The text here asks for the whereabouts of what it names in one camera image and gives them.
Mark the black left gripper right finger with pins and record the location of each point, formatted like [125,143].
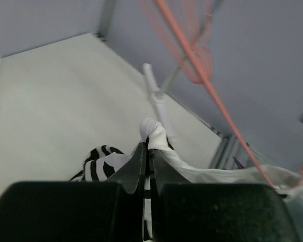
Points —
[162,173]

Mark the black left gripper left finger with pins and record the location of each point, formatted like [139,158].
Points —
[131,176]

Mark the black white striped tank top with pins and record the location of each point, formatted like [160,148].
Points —
[218,204]

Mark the pink hanger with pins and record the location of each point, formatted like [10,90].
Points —
[198,25]
[226,28]
[170,33]

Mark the white clothes rack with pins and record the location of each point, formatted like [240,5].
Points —
[158,92]

